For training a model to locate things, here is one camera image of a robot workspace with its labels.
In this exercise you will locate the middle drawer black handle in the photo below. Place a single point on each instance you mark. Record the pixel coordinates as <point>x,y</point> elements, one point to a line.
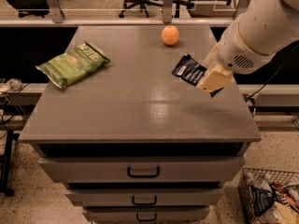
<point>142,201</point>

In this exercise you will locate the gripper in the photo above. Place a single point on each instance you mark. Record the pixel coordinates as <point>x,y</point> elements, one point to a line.
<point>234,48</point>

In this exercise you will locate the dark blue rxbar wrapper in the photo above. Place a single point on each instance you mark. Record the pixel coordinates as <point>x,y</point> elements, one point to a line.
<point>189,70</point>

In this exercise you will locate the wire basket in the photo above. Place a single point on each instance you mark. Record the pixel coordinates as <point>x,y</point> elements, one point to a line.
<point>279,213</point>

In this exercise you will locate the bottom drawer black handle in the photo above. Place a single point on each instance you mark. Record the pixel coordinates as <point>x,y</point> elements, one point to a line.
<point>143,217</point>

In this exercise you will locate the grey drawer cabinet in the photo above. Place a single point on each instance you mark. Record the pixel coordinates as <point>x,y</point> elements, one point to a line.
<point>135,113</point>

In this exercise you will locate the green chip bag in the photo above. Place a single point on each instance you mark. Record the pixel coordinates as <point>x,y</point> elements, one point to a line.
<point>74,65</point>

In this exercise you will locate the top drawer black handle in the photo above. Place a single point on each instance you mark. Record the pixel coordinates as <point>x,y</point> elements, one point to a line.
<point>143,173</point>

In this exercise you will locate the black stand left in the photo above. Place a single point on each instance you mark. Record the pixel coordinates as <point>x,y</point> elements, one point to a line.
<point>5,161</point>

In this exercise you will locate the red snack bag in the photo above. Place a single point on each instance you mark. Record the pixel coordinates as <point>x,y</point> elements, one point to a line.
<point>287,194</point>

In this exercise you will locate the drawer black handle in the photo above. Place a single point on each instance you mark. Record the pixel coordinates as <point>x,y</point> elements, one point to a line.
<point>142,201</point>
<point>143,173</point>
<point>143,217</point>

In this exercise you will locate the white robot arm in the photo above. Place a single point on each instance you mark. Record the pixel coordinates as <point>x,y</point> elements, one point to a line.
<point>250,42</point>

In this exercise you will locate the orange fruit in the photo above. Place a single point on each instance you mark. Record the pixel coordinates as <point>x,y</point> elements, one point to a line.
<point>170,35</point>

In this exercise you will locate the dark blue snack bag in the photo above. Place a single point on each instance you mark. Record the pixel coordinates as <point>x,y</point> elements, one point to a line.
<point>263,199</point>

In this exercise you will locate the black office chair centre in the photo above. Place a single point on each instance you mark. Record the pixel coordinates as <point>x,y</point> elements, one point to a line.
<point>141,4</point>

